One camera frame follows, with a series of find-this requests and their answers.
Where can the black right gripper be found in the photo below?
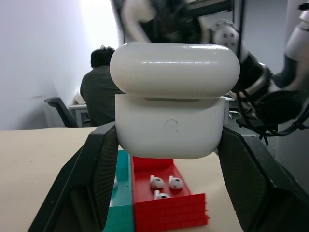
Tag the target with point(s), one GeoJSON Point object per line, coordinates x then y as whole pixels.
{"type": "Point", "coordinates": [176, 26]}

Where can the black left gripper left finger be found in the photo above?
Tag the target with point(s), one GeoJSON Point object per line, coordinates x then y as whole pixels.
{"type": "Point", "coordinates": [82, 183]}

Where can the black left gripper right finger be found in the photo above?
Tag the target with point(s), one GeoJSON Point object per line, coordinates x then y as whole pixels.
{"type": "Point", "coordinates": [260, 183]}

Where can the white earbud charging case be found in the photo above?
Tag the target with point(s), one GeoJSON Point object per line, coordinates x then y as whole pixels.
{"type": "Point", "coordinates": [169, 120]}

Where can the green plastic tray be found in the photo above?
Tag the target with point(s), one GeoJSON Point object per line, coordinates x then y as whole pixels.
{"type": "Point", "coordinates": [123, 193]}

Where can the grey office desk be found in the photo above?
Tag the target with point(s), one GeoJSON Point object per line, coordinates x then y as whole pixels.
{"type": "Point", "coordinates": [79, 111]}

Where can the white earbud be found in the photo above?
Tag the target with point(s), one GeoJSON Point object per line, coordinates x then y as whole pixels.
{"type": "Point", "coordinates": [175, 183]}
{"type": "Point", "coordinates": [157, 182]}
{"type": "Point", "coordinates": [162, 195]}

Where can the black office chair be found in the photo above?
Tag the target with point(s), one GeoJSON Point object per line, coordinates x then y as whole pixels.
{"type": "Point", "coordinates": [59, 108]}

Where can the red plastic tray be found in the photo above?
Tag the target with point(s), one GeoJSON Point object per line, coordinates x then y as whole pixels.
{"type": "Point", "coordinates": [169, 212]}

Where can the seated person in grey shirt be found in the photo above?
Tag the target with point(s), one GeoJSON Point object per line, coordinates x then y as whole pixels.
{"type": "Point", "coordinates": [96, 91]}

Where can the dark metal rack frame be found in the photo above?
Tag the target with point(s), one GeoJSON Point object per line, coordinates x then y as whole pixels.
{"type": "Point", "coordinates": [217, 6]}

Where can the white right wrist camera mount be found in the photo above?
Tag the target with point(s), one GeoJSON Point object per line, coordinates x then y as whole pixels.
{"type": "Point", "coordinates": [227, 36]}

